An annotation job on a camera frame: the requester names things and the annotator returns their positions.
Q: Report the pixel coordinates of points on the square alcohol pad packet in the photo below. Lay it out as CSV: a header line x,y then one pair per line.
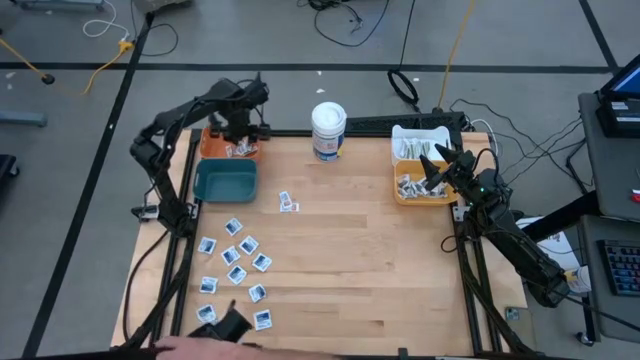
x,y
262,262
443,190
233,226
207,245
263,319
230,255
209,285
424,192
404,186
248,245
257,292
237,274
434,192
205,313
414,189

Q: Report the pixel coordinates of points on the white box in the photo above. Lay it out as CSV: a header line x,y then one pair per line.
x,y
555,245

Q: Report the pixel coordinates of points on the person's hand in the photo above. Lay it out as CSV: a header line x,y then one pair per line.
x,y
190,350

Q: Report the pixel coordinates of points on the black desk beam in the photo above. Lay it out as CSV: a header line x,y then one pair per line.
x,y
560,220

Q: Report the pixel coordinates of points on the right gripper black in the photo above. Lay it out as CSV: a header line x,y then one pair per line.
x,y
462,170

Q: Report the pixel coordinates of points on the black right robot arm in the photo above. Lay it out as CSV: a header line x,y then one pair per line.
x,y
520,255

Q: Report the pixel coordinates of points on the black round floor plug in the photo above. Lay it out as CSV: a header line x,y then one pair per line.
x,y
48,79

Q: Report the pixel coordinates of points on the black power strip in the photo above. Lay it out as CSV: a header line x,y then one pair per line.
x,y
380,123

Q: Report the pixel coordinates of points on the black aluminium table frame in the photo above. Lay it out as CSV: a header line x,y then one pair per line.
x,y
290,133

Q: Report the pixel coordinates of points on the grey table foot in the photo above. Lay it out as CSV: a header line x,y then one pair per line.
x,y
60,4
20,119

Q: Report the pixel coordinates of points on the small lying wipes canister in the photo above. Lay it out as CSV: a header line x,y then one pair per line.
x,y
580,280

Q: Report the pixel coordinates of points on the white Lysol wipes canister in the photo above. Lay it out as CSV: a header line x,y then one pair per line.
x,y
328,145

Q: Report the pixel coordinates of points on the white plastic bin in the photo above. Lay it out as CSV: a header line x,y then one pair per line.
x,y
440,135

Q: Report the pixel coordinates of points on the desk caster wheel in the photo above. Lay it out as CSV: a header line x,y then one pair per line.
x,y
584,338

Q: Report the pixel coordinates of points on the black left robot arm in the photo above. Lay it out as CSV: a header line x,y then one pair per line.
x,y
156,172

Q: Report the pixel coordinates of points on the black caster base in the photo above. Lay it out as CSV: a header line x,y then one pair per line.
x,y
6,167

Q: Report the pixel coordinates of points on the yellow plastic bin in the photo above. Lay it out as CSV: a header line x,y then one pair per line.
x,y
407,169

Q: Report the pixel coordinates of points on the black laptop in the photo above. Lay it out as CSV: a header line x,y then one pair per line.
x,y
620,117

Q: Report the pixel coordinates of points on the plain white bandage wrapper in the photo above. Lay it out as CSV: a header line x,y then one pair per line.
x,y
429,148

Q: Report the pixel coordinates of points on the dark smartphone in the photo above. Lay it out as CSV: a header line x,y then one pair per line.
x,y
515,325

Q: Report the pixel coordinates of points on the black keyboard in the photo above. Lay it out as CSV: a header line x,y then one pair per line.
x,y
622,267

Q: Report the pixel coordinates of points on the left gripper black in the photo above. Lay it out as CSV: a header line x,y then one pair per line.
x,y
239,120

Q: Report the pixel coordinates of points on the orange plastic bin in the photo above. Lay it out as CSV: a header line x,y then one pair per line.
x,y
212,150

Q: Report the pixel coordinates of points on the black handheld object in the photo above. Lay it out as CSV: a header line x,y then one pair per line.
x,y
227,325

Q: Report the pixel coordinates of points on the teal plastic bin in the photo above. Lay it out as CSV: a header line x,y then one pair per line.
x,y
225,181

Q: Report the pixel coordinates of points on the person's forearm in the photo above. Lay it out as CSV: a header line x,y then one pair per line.
x,y
280,356

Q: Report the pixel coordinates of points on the grey side desk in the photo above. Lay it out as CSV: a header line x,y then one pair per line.
x,y
620,320
615,170

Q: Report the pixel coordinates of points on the small red object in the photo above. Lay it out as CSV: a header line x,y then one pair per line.
x,y
636,196

